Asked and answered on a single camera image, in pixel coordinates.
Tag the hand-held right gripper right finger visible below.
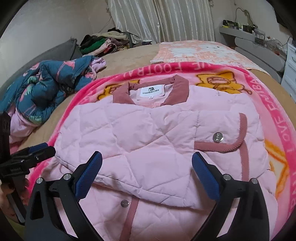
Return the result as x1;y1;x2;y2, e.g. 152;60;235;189
191;151;270;241

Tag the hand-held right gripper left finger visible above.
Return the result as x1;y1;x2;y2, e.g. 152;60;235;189
24;151;103;241

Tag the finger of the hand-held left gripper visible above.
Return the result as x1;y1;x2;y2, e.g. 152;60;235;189
13;142;48;159
22;146;56;168

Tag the pink quilted jacket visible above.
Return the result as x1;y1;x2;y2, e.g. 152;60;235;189
54;75;279;241

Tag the pile of clothes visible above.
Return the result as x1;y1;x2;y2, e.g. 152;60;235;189
79;27;132;57

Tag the person's left hand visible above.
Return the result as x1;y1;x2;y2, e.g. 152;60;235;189
0;181;30;223

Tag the blue floral duvet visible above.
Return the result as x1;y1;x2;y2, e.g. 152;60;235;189
0;56;107;144

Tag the pink printed blanket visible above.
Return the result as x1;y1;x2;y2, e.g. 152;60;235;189
26;62;296;241

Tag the grey headboard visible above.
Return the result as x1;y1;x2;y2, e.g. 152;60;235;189
0;38;81;93

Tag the pink checked cat blanket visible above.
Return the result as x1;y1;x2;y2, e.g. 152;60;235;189
150;40;270;75

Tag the grey dresser shelf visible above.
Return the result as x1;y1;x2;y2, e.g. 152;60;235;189
218;25;287;81

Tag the white drawer cabinet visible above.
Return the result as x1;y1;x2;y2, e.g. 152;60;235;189
281;43;296;102

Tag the clutter of small bottles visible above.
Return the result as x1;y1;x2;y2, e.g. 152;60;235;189
222;20;287;56

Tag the white curtain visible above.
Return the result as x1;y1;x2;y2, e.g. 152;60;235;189
106;0;215;45

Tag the white wall cable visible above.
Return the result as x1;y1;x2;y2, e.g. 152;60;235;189
235;7;255;26

